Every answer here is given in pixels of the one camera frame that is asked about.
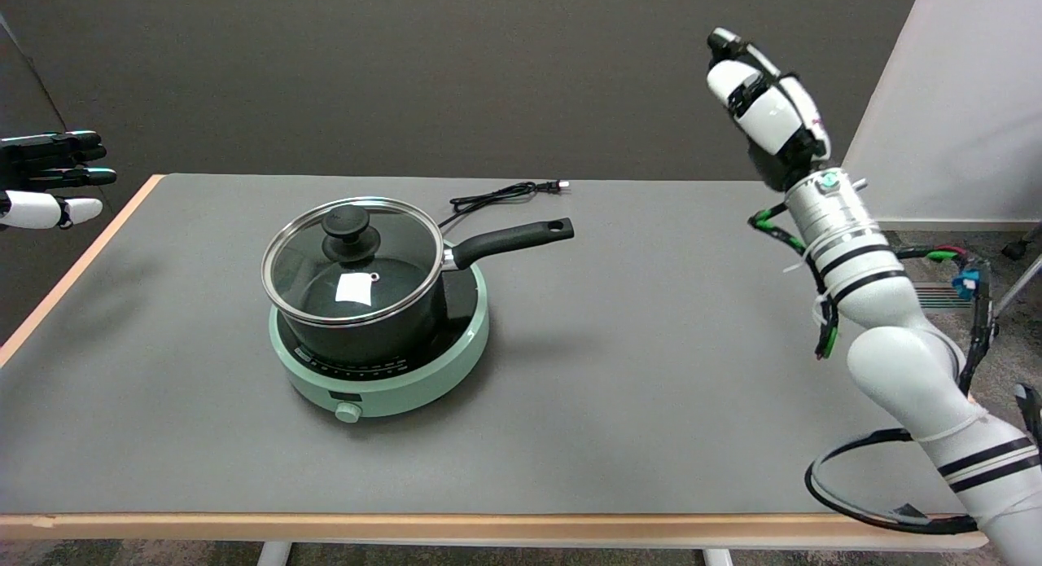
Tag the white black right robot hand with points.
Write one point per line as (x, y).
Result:
(773, 118)

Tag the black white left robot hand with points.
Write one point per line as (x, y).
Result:
(41, 208)

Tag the glass pot lid black knob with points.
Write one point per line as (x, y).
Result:
(350, 305)

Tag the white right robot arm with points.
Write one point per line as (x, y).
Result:
(895, 362)

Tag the white partition panel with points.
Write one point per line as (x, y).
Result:
(977, 61)

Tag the white floor vent grille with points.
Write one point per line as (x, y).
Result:
(928, 296)

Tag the black chair caster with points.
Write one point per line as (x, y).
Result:
(1016, 247)

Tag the grey metal stand leg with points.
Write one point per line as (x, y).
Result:
(1022, 282)

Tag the white table leg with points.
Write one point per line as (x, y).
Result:
(273, 555)
(718, 558)

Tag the mint green induction cooker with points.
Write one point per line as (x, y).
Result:
(423, 387)

